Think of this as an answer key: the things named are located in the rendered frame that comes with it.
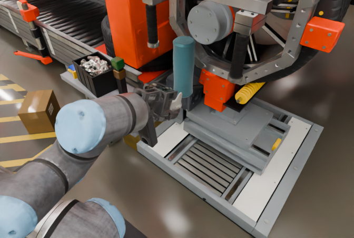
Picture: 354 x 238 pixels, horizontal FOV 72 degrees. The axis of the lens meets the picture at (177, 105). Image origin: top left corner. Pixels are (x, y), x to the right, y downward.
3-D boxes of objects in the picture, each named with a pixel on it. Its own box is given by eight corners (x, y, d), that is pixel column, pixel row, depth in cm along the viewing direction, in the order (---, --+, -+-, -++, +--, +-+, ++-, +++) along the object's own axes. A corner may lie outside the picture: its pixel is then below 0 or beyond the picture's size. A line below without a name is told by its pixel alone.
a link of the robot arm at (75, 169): (20, 178, 49) (39, 142, 43) (60, 146, 59) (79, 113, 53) (57, 207, 50) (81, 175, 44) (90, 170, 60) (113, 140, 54)
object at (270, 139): (286, 136, 146) (292, 124, 139) (259, 177, 125) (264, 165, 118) (215, 101, 170) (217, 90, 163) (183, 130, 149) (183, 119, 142)
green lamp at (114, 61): (125, 67, 104) (124, 58, 101) (118, 70, 101) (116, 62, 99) (119, 63, 105) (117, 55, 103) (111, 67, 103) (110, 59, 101)
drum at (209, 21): (248, 31, 93) (256, -9, 84) (217, 52, 81) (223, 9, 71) (216, 21, 100) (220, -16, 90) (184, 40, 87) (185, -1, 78)
